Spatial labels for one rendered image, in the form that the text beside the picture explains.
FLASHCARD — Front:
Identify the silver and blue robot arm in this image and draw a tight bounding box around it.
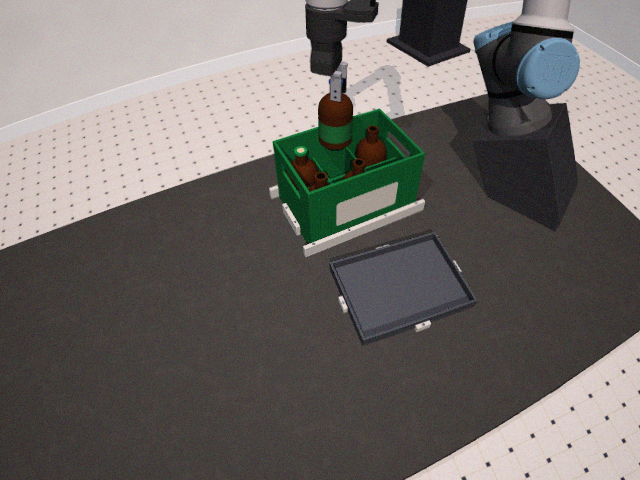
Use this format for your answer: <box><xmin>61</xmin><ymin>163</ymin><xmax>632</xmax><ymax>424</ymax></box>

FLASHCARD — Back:
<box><xmin>473</xmin><ymin>0</ymin><xmax>580</xmax><ymax>136</ymax></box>

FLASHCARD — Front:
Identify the green crate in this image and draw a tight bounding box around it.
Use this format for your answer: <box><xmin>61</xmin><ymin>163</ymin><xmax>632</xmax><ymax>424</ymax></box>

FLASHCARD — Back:
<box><xmin>272</xmin><ymin>108</ymin><xmax>425</xmax><ymax>244</ymax></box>

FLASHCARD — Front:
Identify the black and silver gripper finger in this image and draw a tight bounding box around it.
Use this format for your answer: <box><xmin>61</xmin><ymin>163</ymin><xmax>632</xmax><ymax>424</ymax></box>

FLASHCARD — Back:
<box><xmin>330</xmin><ymin>71</ymin><xmax>342</xmax><ymax>102</ymax></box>
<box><xmin>336</xmin><ymin>62</ymin><xmax>348</xmax><ymax>93</ymax></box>

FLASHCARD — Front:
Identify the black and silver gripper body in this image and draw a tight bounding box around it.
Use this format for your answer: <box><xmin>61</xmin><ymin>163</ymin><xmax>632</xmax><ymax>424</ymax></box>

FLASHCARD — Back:
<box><xmin>305</xmin><ymin>0</ymin><xmax>379</xmax><ymax>76</ymax></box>

